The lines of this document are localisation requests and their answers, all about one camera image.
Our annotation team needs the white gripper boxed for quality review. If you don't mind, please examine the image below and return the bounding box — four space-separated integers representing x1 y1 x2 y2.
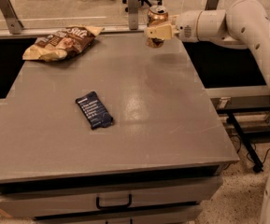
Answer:
144 10 202 43

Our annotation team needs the blue rxbar blueberry bar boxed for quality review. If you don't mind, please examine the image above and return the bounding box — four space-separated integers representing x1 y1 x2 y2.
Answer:
76 91 113 130

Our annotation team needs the grey upper drawer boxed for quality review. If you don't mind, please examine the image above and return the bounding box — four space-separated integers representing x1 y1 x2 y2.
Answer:
0 176 222 217

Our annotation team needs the orange soda can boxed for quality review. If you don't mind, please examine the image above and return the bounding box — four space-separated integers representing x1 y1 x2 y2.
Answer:
147 5 168 48

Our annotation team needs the grey drawer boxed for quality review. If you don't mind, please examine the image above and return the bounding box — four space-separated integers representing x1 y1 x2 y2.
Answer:
34 205 202 224
0 176 222 217

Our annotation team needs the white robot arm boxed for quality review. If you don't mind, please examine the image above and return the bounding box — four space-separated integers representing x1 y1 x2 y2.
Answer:
145 0 270 224

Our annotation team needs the black drawer handle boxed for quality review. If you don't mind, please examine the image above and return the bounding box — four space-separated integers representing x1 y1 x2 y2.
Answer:
95 194 133 210

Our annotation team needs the black floor cable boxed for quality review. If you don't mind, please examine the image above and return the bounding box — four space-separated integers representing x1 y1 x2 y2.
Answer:
230 134 270 170

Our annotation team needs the black metal stand leg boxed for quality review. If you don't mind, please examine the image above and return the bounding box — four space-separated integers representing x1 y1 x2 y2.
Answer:
227 112 263 173

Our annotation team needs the brown chip bag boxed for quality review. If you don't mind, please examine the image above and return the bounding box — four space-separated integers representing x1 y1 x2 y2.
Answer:
22 26 104 62

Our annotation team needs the left metal railing post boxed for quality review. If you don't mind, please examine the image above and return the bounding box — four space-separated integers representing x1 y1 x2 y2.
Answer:
0 0 23 35

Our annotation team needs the middle metal railing post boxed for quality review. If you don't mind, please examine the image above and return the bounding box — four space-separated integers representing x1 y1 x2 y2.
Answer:
128 0 138 30

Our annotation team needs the grey lower drawer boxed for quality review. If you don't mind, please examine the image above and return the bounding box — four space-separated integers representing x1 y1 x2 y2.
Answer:
34 205 202 224

